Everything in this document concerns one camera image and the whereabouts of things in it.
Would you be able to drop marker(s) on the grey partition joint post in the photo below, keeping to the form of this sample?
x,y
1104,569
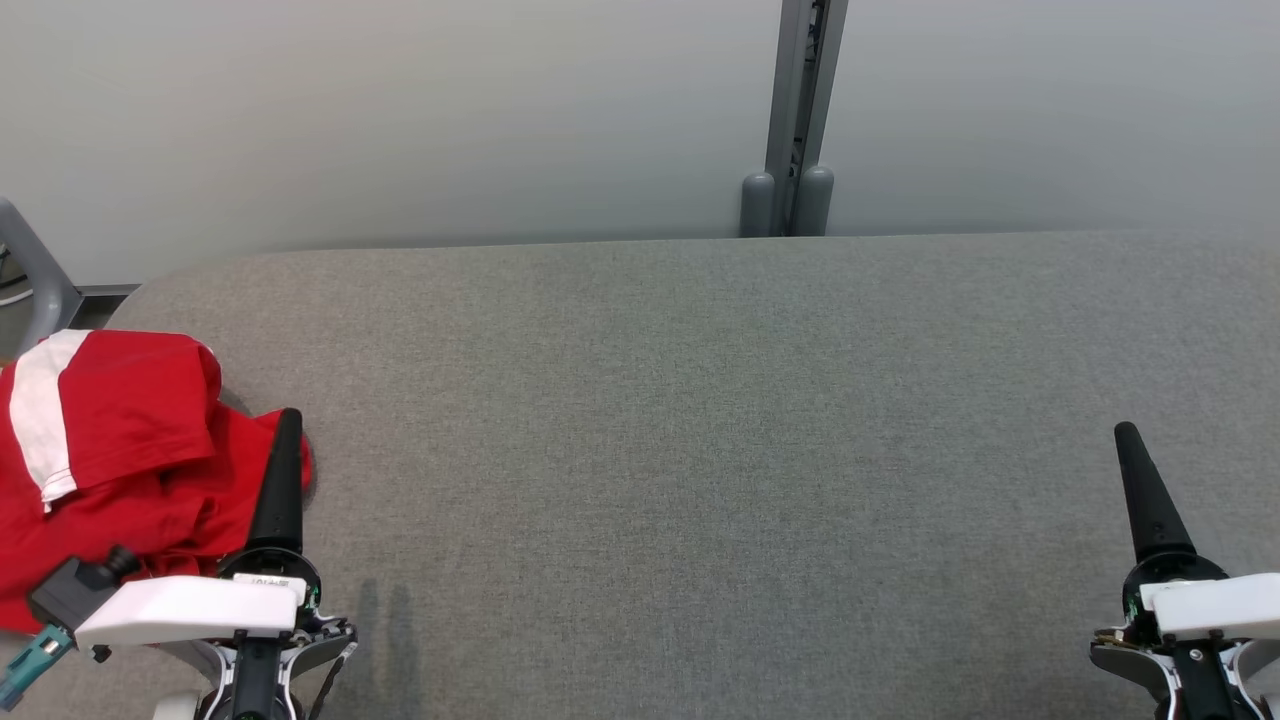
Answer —
x,y
795,120

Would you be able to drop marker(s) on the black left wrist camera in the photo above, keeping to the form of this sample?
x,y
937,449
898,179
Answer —
x,y
75,590

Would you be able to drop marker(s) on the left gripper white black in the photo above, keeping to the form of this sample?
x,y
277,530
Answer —
x,y
190,610

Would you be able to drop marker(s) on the red shirt with white sleeve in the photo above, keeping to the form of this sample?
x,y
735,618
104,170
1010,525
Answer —
x,y
130,440

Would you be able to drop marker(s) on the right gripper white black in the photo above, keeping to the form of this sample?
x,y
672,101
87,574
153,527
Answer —
x,y
1210,605

